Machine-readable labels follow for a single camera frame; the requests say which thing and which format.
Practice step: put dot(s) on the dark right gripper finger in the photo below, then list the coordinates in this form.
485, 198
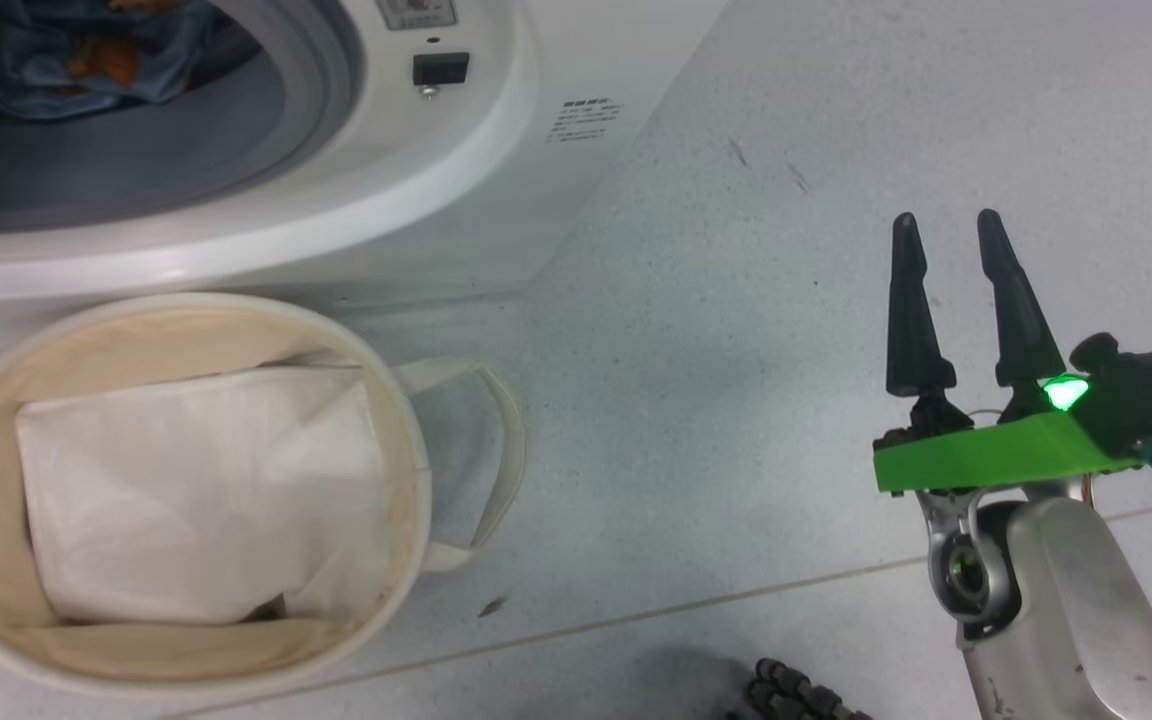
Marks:
1024, 320
914, 330

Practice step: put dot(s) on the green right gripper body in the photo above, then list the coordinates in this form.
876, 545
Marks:
996, 460

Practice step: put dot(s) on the blue printed clothing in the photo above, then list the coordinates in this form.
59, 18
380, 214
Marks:
56, 50

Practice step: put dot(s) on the white cloth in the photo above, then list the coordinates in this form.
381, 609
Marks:
196, 490

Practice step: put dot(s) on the white front-load washing machine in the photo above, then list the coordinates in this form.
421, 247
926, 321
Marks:
456, 180

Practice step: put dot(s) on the black door latch socket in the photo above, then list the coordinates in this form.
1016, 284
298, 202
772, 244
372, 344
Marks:
441, 68

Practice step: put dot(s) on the cream canvas laundry basket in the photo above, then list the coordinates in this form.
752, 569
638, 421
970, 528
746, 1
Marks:
406, 520

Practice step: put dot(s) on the small black text sticker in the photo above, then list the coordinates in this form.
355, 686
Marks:
584, 120

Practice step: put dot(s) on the grey warning label sticker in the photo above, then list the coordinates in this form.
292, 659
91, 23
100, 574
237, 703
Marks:
416, 12

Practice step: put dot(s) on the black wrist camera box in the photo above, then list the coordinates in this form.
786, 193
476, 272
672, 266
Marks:
1146, 395

